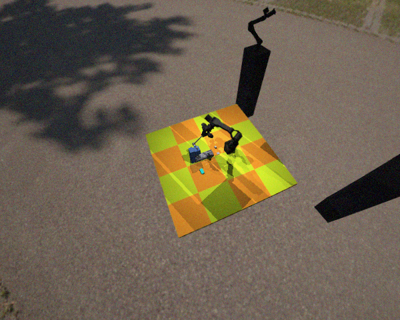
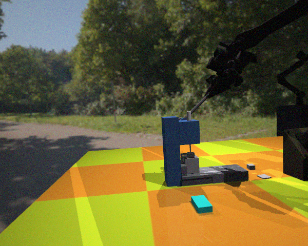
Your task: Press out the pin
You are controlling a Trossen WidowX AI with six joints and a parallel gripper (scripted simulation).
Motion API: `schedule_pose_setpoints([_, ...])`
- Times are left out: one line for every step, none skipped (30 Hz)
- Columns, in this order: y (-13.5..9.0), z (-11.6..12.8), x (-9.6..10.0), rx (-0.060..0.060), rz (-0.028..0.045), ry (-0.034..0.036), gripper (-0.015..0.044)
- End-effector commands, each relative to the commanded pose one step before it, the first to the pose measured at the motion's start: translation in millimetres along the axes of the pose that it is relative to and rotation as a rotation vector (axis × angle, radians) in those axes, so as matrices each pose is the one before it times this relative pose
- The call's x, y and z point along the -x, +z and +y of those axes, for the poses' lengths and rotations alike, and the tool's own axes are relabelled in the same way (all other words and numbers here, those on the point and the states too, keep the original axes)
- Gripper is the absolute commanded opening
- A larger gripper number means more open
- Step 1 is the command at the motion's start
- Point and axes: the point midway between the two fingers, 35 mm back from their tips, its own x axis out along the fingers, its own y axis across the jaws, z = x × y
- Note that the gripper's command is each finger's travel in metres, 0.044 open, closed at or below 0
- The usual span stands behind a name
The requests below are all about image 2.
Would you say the cyan rectangular block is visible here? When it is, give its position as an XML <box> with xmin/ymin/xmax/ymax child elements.
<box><xmin>191</xmin><ymin>195</ymin><xmax>213</xmax><ymax>214</ymax></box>

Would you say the dark blue arbor press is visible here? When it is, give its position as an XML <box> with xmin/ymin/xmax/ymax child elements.
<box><xmin>161</xmin><ymin>94</ymin><xmax>249</xmax><ymax>187</ymax></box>

